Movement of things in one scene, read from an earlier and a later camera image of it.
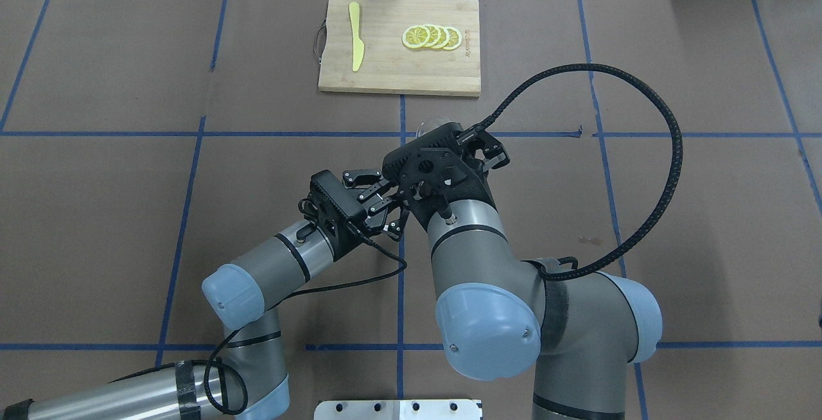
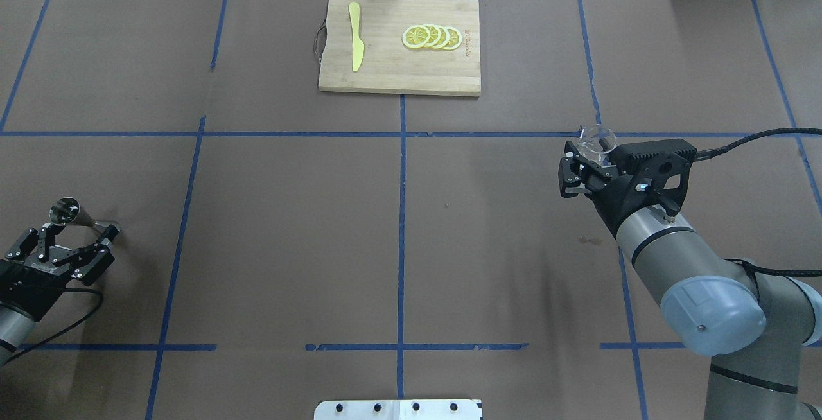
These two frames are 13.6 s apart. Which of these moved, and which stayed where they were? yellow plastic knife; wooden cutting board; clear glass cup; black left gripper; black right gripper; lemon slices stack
Moved: black right gripper; clear glass cup; black left gripper
Stayed: yellow plastic knife; lemon slices stack; wooden cutting board
